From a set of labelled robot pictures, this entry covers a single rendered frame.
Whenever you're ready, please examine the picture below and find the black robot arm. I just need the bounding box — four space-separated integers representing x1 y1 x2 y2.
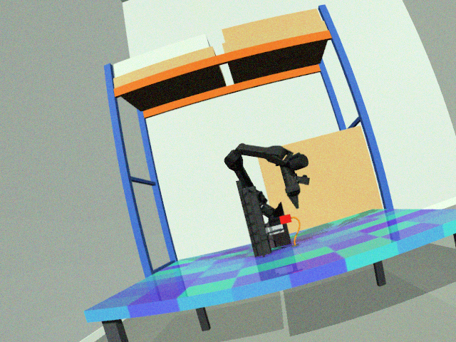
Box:
224 143 310 218

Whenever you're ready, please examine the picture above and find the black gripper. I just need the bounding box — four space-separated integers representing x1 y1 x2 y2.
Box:
282 172 301 209

